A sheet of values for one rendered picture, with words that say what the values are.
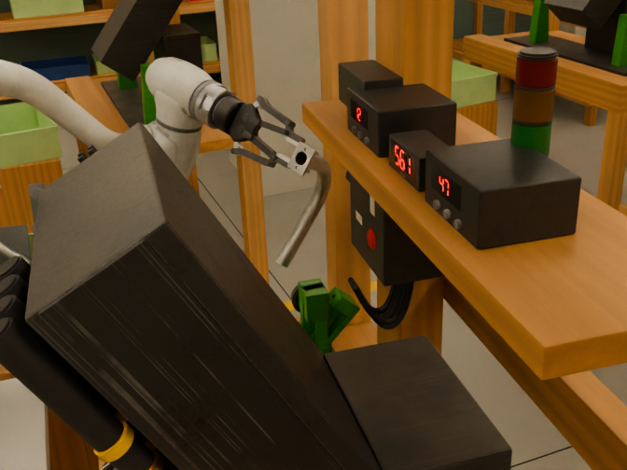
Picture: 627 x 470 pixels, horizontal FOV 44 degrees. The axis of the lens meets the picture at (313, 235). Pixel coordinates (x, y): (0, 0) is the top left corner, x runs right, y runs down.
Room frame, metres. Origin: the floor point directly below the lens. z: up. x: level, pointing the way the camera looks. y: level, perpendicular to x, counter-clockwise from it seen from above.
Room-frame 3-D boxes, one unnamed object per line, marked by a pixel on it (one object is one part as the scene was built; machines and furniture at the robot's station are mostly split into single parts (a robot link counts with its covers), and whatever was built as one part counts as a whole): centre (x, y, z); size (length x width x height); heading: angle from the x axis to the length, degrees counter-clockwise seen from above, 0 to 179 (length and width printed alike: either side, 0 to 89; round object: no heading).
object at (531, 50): (0.97, -0.29, 1.71); 0.05 x 0.05 x 0.04
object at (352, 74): (1.35, -0.11, 1.59); 0.15 x 0.07 x 0.07; 14
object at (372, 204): (1.17, -0.14, 1.42); 0.17 x 0.12 x 0.15; 14
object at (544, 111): (0.97, -0.29, 1.67); 0.05 x 0.05 x 0.05
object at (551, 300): (1.07, -0.22, 1.52); 0.90 x 0.25 x 0.04; 14
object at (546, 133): (0.97, -0.29, 1.62); 0.05 x 0.05 x 0.05
